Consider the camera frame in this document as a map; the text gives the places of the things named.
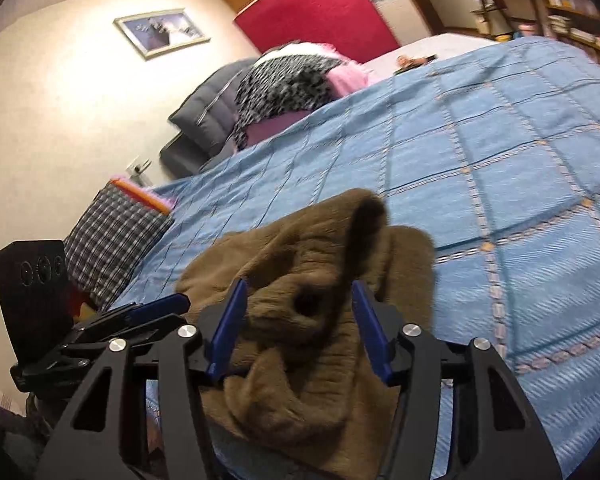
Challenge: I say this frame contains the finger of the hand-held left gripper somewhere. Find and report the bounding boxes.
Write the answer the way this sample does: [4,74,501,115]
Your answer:
[60,313,188,367]
[87,293,191,332]

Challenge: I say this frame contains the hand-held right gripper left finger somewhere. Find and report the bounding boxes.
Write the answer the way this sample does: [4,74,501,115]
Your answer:
[35,279,249,480]

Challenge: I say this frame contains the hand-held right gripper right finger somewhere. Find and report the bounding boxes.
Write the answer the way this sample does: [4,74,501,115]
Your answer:
[351,281,563,480]

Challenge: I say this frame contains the brown fleece pants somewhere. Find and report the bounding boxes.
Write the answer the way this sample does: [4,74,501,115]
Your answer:
[175,187,436,480]

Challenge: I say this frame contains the person's left forearm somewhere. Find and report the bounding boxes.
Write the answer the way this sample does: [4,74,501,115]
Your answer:
[0,395,51,480]

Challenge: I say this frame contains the dark plaid pillow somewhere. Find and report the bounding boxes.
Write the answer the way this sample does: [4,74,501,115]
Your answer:
[62,182,173,311]

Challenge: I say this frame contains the orange pink cushion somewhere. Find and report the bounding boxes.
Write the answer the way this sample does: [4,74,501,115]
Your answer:
[109,175,176,216]

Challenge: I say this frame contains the blue checked blanket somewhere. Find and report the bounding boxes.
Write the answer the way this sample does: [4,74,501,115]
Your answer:
[107,35,600,480]

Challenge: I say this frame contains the grey padded headboard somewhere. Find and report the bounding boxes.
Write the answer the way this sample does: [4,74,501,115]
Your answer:
[160,57,258,173]

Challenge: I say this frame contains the pink quilt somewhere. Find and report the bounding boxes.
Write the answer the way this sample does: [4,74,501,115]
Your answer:
[245,42,376,148]

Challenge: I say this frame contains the leopard print cloth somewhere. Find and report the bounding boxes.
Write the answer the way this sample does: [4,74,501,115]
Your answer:
[232,52,343,151]

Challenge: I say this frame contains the white cloth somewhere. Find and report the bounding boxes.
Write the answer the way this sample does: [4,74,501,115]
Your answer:
[265,42,331,61]

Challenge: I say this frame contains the grey bed sheet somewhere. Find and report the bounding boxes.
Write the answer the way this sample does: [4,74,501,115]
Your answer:
[362,32,496,78]

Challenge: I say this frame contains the framed wall photo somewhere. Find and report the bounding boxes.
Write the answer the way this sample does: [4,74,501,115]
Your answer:
[112,7,212,62]

